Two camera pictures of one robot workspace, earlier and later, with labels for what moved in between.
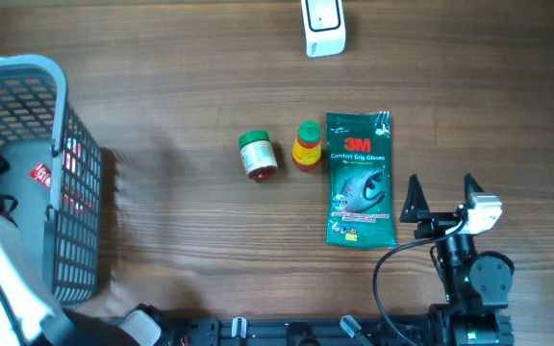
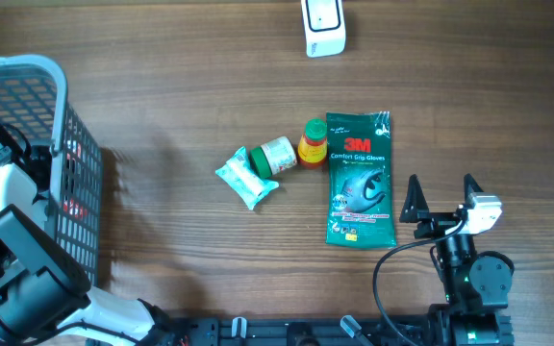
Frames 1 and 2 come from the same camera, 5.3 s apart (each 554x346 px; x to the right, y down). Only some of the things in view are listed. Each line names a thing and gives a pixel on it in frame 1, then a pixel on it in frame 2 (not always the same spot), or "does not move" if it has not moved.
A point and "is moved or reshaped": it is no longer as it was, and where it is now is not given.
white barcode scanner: [324, 26] does not move
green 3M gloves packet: [360, 194] does not move
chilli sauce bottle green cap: [307, 149] is moved or reshaped
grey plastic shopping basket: [21, 104] does not move
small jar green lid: [258, 155] to [272, 157]
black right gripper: [415, 210] does not move
